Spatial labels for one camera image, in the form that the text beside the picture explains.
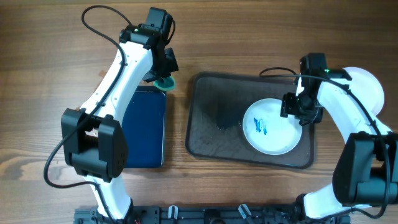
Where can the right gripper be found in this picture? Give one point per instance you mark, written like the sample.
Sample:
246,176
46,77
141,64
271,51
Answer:
288,107

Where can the blue water tray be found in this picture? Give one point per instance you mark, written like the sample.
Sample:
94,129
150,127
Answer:
144,128

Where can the green sponge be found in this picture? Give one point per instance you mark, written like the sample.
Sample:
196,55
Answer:
165,84

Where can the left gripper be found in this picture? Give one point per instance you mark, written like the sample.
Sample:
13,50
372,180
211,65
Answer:
171,66

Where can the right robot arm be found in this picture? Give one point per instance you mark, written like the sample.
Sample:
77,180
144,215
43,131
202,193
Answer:
365,177

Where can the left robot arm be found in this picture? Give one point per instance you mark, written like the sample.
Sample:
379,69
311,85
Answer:
93,140

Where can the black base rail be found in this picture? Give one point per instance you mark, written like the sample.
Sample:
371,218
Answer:
278,214

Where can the dark brown serving tray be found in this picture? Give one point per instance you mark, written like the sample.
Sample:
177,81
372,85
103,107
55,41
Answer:
217,107

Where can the white plate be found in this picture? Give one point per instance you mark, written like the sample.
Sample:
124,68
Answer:
267,131
367,88

